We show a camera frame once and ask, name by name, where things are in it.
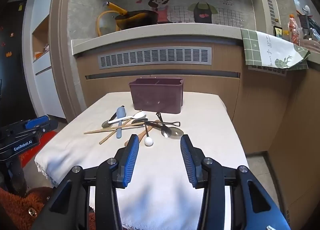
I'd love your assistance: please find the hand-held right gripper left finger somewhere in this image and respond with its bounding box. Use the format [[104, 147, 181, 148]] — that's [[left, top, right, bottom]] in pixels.
[[31, 134, 140, 230]]

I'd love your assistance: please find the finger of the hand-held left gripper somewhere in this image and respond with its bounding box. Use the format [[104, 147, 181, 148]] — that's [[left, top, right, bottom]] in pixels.
[[37, 119, 59, 134], [24, 115, 50, 129]]

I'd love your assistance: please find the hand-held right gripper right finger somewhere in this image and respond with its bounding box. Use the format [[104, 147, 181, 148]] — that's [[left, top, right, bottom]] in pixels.
[[180, 134, 292, 230]]

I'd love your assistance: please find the white black-handled measuring spoon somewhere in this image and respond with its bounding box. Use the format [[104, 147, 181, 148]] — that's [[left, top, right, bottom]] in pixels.
[[144, 123, 154, 146]]

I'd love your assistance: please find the brown wooden spoon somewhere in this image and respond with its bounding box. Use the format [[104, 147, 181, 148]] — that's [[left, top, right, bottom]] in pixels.
[[124, 120, 160, 147]]

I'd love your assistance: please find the round metal spoon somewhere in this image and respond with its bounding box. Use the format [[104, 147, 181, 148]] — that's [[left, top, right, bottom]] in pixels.
[[167, 127, 184, 138]]

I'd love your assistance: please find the wooden chopstick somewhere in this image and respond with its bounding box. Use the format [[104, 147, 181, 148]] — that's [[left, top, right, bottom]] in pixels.
[[84, 122, 145, 135], [99, 117, 137, 145]]

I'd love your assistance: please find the metal spoon with smiley handle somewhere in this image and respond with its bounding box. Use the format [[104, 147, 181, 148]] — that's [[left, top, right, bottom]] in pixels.
[[155, 112, 169, 138]]

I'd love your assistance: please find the blue-grey plastic spoon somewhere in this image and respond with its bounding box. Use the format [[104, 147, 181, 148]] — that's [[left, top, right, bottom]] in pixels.
[[116, 106, 126, 139]]

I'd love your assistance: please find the maroon plastic utensil holder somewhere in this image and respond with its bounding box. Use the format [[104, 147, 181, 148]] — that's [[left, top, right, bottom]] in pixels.
[[129, 78, 185, 114]]

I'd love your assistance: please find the red floor mat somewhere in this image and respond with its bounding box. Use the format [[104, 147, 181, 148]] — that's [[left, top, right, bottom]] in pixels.
[[19, 131, 58, 168]]

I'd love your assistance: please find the white table cloth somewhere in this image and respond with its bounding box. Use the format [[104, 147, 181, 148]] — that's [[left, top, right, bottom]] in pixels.
[[34, 92, 250, 230]]

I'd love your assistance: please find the white shelf cabinet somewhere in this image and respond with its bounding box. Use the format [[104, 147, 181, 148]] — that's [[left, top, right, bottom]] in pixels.
[[21, 0, 67, 123]]

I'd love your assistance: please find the brown fuzzy coat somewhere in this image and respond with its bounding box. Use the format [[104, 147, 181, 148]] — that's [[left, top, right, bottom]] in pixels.
[[0, 186, 97, 230]]

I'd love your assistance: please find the black refrigerator with magnets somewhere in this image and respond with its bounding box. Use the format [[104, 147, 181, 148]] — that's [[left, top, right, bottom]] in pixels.
[[0, 0, 38, 127]]

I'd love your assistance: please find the wooden kitchen counter cabinet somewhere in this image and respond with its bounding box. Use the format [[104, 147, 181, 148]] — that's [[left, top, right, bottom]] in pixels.
[[71, 23, 320, 222]]

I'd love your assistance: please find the long grey vent grille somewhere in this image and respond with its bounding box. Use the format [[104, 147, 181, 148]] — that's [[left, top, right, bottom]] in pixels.
[[97, 47, 212, 70]]

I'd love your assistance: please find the short grey vent grille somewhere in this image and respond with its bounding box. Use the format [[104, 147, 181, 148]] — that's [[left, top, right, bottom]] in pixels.
[[247, 64, 287, 77]]

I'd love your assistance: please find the green checked towel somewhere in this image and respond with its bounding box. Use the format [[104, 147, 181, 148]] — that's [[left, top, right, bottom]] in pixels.
[[240, 29, 311, 71]]

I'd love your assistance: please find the clear bottle with orange cap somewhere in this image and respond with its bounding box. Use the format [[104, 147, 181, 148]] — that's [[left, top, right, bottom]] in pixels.
[[287, 14, 301, 46]]

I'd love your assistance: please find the pink plastic rack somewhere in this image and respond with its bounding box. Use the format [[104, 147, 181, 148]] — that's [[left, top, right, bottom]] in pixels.
[[299, 38, 320, 54]]

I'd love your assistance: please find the yellow hose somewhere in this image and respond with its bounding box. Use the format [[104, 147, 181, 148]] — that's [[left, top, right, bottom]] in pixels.
[[97, 10, 121, 37]]

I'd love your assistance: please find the black wok with yellow handle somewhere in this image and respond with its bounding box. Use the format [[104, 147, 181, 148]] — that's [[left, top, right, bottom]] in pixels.
[[102, 1, 159, 31]]

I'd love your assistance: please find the cartoon wall sticker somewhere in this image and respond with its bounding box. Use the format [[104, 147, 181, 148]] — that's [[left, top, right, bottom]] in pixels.
[[126, 0, 248, 25]]

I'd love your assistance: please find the black wire basket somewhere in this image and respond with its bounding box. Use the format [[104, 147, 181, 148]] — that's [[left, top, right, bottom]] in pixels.
[[297, 7, 320, 41]]

